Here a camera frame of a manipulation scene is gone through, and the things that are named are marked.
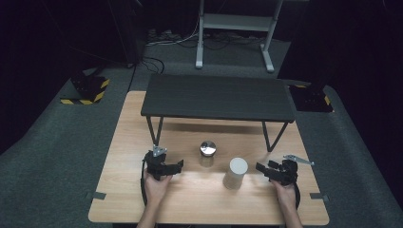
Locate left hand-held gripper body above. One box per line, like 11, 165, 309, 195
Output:
144, 144, 179, 181

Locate person's left hand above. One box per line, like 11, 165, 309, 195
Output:
144, 169, 174, 207

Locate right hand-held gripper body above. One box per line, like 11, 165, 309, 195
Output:
269, 154, 316, 187

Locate person's right hand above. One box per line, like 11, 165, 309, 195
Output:
271, 180, 299, 211

